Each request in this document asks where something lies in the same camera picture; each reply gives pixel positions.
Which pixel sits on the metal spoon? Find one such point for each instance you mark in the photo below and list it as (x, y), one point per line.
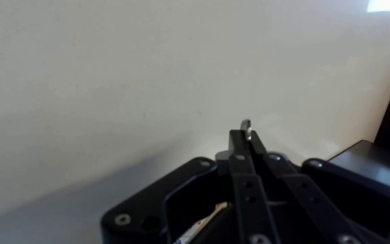
(246, 127)

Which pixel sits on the white patterned plate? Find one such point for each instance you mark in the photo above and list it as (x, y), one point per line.
(198, 227)

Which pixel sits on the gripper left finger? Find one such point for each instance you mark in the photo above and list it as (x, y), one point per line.
(154, 200)

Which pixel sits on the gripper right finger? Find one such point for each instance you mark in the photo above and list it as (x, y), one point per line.
(344, 196)

